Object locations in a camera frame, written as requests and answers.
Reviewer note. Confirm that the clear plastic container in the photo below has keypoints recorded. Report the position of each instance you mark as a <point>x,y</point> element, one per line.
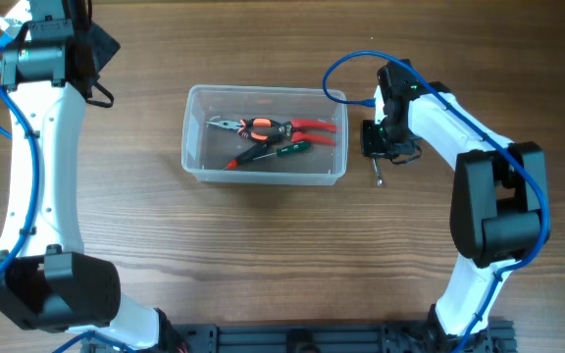
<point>207,149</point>

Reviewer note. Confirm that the silver L-shaped socket wrench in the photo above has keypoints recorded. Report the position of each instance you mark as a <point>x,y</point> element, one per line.
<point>380,181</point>

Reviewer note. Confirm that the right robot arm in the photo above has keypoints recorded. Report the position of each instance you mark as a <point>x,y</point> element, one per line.
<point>499,217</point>

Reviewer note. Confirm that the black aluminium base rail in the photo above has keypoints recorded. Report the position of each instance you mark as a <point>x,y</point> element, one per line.
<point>391,337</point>

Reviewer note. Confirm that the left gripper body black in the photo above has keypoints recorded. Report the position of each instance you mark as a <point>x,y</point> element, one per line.
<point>88,40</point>

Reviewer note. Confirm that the green handled screwdriver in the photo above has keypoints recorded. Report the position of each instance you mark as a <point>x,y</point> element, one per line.
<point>289,149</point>

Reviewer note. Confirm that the black red handled screwdriver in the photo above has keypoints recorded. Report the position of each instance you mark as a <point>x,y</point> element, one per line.
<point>257,150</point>

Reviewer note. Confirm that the red handled pruning shears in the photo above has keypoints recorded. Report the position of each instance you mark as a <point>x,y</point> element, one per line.
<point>303,130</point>

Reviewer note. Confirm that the orange black needle-nose pliers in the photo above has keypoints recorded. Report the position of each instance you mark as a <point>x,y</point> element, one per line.
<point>260,130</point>

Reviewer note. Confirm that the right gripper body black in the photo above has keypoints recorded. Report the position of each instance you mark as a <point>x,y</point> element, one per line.
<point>385,140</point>

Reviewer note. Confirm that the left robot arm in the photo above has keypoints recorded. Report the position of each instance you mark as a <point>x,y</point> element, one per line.
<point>47,282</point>

